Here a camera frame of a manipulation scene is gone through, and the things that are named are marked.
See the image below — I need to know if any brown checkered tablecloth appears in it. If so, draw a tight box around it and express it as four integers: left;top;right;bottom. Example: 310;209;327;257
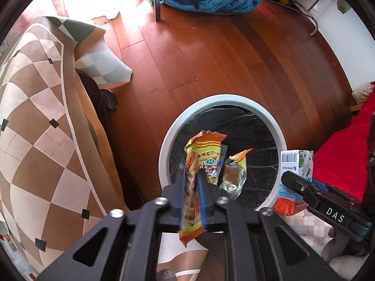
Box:
0;16;209;281

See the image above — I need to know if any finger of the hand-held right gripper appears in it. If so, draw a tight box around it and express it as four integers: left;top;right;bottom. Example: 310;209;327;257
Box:
281;170;375;242
311;178;367;204

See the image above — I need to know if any orange yellow snack wrapper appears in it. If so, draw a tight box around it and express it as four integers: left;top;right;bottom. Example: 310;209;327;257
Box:
179;130;228;247

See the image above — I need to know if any red blanket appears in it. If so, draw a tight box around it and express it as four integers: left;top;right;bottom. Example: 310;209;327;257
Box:
312;102;375;201

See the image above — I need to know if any person's right hand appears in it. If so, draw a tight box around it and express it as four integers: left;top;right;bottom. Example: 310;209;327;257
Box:
321;228;352;262

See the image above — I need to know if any white drink carton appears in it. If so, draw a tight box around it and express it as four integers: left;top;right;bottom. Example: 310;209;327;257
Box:
275;149;315;216

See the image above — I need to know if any small clear orange wrapper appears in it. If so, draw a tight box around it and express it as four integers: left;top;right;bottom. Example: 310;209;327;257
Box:
220;148;254;201

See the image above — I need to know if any grey metal chair frame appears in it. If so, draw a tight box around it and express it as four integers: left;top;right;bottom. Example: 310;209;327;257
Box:
147;0;320;37

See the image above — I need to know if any pale checkered mat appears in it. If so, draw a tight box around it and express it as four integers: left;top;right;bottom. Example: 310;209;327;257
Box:
280;210;336;256

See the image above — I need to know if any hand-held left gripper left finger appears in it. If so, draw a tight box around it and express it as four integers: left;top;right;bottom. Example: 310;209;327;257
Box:
37;170;186;281

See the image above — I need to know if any white fluffy cloth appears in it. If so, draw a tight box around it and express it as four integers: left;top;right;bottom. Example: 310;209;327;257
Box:
329;254;370;281

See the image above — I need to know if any beige patterned pillow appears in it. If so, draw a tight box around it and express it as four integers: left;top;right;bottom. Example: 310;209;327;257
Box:
352;85;375;105

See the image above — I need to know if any white round trash bin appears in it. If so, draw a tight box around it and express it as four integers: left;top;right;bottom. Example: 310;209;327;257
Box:
158;94;288;213

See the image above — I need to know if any black trash bag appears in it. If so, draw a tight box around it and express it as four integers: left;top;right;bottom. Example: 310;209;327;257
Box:
170;104;279;211

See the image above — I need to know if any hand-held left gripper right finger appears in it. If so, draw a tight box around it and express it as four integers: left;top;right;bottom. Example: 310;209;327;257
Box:
196;173;343;281

